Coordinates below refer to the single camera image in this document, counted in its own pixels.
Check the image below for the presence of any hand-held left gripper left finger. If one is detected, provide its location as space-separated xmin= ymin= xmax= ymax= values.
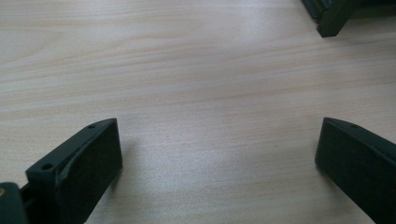
xmin=21 ymin=118 xmax=123 ymax=224

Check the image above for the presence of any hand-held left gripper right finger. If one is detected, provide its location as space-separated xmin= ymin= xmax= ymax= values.
xmin=314 ymin=117 xmax=396 ymax=224

